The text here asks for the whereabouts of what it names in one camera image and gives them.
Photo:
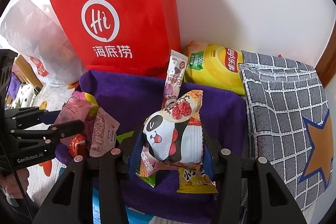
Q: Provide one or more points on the panda print snack packet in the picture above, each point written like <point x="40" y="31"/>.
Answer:
<point x="162" y="132"/>

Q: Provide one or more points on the wooden bed headboard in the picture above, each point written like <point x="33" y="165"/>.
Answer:
<point x="25" y="66"/>

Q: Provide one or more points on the small red candy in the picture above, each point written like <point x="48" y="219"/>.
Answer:
<point x="77" y="146"/>

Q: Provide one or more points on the large pink snack packet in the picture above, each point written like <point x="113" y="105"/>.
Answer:
<point x="76" y="106"/>

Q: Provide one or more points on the brown wooden door frame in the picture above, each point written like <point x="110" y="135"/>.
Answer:
<point x="326" y="69"/>

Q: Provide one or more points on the white floral pillow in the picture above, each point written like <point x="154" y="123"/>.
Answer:
<point x="23" y="94"/>

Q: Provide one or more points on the blue tissue pack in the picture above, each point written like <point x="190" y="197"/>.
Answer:
<point x="139" y="217"/>

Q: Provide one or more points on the green triangular snack packet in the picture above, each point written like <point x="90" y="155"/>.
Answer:
<point x="122" y="138"/>

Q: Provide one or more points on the white plastic bag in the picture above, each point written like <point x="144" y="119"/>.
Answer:
<point x="29" y="35"/>

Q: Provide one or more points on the yellow chips bag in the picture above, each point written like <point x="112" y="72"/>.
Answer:
<point x="212" y="71"/>

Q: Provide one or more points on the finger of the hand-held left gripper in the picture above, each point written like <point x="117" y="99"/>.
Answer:
<point x="51" y="117"/>
<point x="68" y="128"/>

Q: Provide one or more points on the purple felt cloth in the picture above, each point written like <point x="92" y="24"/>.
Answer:
<point x="126" y="98"/>

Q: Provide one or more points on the light pink snack packet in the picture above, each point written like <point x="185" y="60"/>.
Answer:
<point x="101" y="132"/>

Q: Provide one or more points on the long white candy packet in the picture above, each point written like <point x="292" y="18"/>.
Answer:
<point x="174" y="74"/>

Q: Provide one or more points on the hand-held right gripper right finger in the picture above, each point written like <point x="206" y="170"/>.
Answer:
<point x="208" y="161"/>

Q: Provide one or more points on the yellow orange snack packet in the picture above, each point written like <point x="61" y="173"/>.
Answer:
<point x="195" y="179"/>

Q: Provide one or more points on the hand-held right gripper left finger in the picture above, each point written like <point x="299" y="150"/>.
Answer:
<point x="136" y="150"/>

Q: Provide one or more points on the grey checked fabric bag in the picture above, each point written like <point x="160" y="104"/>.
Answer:
<point x="278" y="113"/>

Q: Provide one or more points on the person's left hand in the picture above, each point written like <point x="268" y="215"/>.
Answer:
<point x="15" y="184"/>

